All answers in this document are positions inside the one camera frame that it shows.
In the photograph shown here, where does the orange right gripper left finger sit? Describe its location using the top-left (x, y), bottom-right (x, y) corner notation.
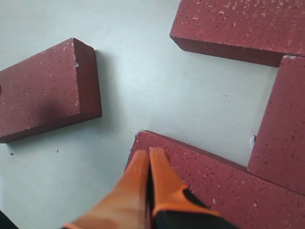
top-left (63, 150), bottom-right (149, 229)

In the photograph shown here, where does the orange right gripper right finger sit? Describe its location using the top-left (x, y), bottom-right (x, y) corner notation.
top-left (150, 147), bottom-right (222, 229)

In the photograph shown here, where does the red brick moved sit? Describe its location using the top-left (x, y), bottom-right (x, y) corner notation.
top-left (0, 38), bottom-right (102, 143)

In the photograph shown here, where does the red brick front row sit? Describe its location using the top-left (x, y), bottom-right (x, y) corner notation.
top-left (132, 131), bottom-right (305, 229)

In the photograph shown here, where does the red brick second row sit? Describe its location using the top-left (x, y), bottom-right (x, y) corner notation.
top-left (248, 55), bottom-right (305, 195)

